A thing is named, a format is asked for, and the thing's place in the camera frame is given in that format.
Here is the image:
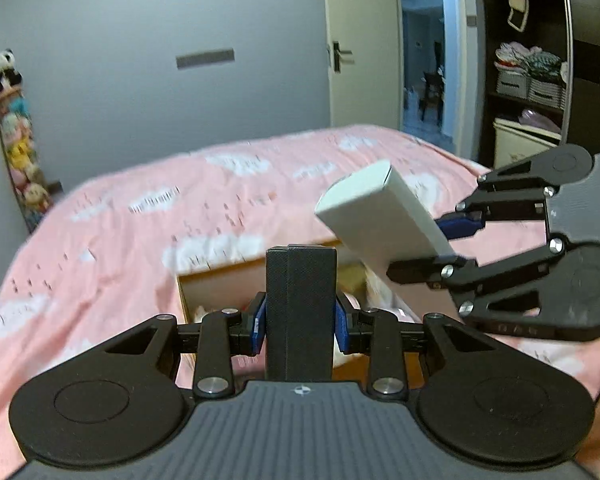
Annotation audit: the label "black textured box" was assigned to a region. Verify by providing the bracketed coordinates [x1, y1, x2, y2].
[265, 245, 337, 382]

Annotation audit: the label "plain white box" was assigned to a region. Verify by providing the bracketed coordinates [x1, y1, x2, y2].
[314, 159, 454, 274]

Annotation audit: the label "orange cardboard storage box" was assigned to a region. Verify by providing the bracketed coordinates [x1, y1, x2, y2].
[181, 245, 425, 402]

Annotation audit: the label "white storage bin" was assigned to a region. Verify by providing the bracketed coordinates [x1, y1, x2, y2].
[493, 118, 562, 168]

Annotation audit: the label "pink cloud-print bedsheet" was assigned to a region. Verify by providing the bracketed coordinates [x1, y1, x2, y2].
[0, 126, 482, 479]

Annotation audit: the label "grey storage baskets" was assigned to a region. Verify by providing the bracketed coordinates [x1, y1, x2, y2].
[496, 70, 566, 110]

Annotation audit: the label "folded clothes pile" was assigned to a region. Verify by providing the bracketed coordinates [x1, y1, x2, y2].
[494, 42, 568, 82]

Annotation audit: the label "wardrobe shelf unit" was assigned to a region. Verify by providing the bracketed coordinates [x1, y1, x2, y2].
[478, 0, 600, 166]

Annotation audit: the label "cream door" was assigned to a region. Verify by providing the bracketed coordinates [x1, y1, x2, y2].
[325, 0, 403, 130]

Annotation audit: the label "clear tube of plush toys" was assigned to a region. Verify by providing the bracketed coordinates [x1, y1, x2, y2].
[0, 86, 53, 233]

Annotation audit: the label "panda plush toy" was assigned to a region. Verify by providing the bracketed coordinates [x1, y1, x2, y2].
[0, 49, 22, 93]

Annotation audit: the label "black door handle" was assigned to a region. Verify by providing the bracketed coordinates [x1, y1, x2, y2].
[332, 41, 355, 74]

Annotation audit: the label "grey wall switch panel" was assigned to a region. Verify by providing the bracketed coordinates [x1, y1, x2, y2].
[175, 49, 235, 70]

